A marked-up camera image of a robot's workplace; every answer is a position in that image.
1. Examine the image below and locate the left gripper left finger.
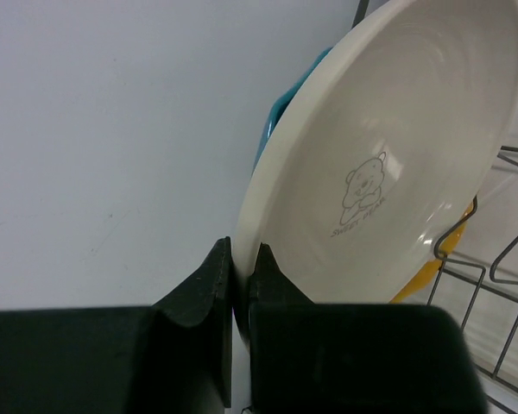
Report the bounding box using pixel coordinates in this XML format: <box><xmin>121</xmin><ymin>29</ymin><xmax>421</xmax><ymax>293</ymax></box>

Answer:
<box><xmin>0</xmin><ymin>237</ymin><xmax>232</xmax><ymax>413</ymax></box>

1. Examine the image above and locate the yellow polka dot plate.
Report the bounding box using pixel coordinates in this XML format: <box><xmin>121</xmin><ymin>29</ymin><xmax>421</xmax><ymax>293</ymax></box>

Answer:
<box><xmin>390</xmin><ymin>197</ymin><xmax>477</xmax><ymax>304</ymax></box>

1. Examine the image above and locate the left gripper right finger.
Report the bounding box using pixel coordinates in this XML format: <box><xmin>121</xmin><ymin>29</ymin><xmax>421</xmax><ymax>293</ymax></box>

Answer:
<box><xmin>249</xmin><ymin>245</ymin><xmax>488</xmax><ymax>413</ymax></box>

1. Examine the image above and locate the teal polka dot plate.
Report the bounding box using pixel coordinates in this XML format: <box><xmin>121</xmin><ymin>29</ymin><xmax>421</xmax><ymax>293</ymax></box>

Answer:
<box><xmin>253</xmin><ymin>47</ymin><xmax>332</xmax><ymax>169</ymax></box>

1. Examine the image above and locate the cream bear plate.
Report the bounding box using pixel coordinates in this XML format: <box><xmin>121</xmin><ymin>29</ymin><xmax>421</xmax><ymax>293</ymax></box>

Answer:
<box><xmin>232</xmin><ymin>1</ymin><xmax>518</xmax><ymax>340</ymax></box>

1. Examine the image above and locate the grey wire dish rack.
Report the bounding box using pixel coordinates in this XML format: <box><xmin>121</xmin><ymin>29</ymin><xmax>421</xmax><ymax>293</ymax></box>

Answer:
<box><xmin>351</xmin><ymin>0</ymin><xmax>518</xmax><ymax>409</ymax></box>

